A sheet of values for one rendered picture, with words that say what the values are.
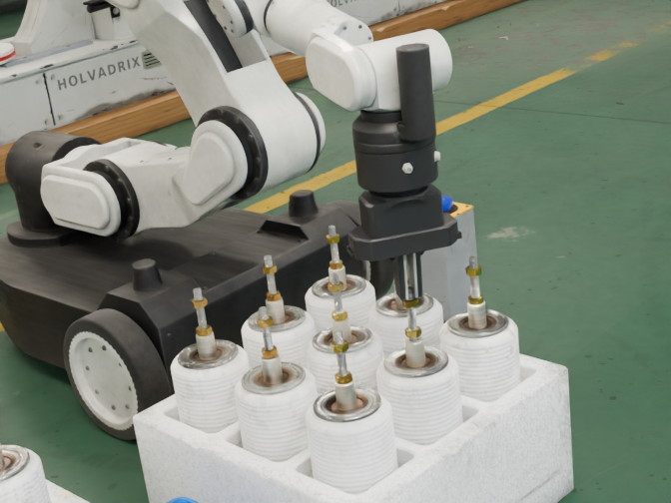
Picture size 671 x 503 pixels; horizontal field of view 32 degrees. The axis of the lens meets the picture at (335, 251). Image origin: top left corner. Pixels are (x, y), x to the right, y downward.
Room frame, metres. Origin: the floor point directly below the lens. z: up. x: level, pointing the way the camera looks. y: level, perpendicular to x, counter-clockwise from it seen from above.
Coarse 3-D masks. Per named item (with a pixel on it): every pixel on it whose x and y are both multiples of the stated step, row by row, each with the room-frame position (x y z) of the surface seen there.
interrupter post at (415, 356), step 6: (420, 336) 1.23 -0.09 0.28; (408, 342) 1.22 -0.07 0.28; (414, 342) 1.21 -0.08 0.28; (420, 342) 1.21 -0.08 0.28; (408, 348) 1.22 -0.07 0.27; (414, 348) 1.21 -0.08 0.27; (420, 348) 1.21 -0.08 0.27; (408, 354) 1.22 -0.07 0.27; (414, 354) 1.21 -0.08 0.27; (420, 354) 1.21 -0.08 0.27; (408, 360) 1.22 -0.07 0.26; (414, 360) 1.21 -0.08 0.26; (420, 360) 1.21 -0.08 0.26; (414, 366) 1.21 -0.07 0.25
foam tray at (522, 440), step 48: (528, 384) 1.27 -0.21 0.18; (144, 432) 1.30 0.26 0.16; (192, 432) 1.25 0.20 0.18; (240, 432) 1.25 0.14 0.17; (480, 432) 1.18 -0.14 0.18; (528, 432) 1.24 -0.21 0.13; (192, 480) 1.24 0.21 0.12; (240, 480) 1.17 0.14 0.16; (288, 480) 1.12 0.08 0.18; (384, 480) 1.09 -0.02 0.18; (432, 480) 1.12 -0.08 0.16; (480, 480) 1.17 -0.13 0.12; (528, 480) 1.24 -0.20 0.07
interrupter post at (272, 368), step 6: (264, 360) 1.22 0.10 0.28; (270, 360) 1.22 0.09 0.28; (276, 360) 1.22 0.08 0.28; (264, 366) 1.22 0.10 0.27; (270, 366) 1.22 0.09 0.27; (276, 366) 1.22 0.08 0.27; (264, 372) 1.22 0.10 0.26; (270, 372) 1.22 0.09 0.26; (276, 372) 1.22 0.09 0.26; (282, 372) 1.23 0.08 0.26; (264, 378) 1.22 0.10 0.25; (270, 378) 1.22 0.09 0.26; (276, 378) 1.22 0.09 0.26; (282, 378) 1.22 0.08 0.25
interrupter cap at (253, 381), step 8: (256, 368) 1.25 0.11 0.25; (288, 368) 1.24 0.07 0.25; (296, 368) 1.24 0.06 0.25; (248, 376) 1.24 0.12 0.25; (256, 376) 1.23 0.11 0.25; (288, 376) 1.23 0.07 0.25; (296, 376) 1.22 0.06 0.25; (304, 376) 1.22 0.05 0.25; (248, 384) 1.22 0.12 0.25; (256, 384) 1.21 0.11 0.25; (264, 384) 1.22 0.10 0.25; (272, 384) 1.21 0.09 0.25; (280, 384) 1.21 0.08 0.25; (288, 384) 1.20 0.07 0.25; (296, 384) 1.20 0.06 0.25; (256, 392) 1.19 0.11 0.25; (264, 392) 1.19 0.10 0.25; (272, 392) 1.19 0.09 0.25; (280, 392) 1.19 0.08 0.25
